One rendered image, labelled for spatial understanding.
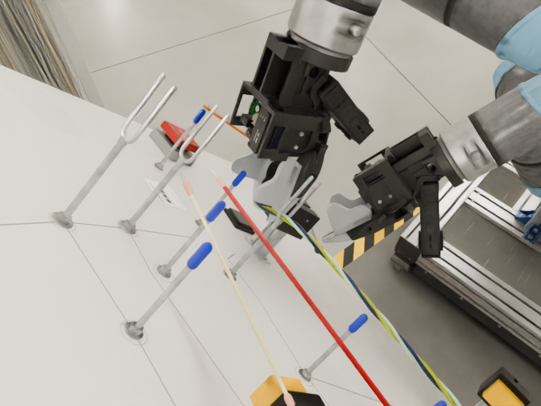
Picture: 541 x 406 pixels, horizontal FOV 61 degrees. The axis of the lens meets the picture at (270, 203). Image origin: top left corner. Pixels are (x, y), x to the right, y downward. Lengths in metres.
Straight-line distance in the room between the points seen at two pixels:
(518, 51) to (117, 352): 0.41
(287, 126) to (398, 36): 2.37
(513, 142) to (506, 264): 1.19
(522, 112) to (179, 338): 0.45
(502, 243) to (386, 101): 0.96
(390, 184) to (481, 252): 1.17
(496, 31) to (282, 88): 0.20
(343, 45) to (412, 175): 0.24
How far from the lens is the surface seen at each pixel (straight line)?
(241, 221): 0.65
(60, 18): 1.11
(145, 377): 0.33
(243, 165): 0.55
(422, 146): 0.64
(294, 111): 0.47
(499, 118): 0.62
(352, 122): 0.53
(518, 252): 1.83
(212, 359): 0.38
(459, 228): 1.79
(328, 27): 0.45
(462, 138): 0.62
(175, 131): 0.70
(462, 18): 0.51
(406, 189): 0.62
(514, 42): 0.49
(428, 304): 1.85
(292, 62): 0.48
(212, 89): 2.43
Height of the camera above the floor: 1.64
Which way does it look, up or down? 57 degrees down
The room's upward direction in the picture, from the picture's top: straight up
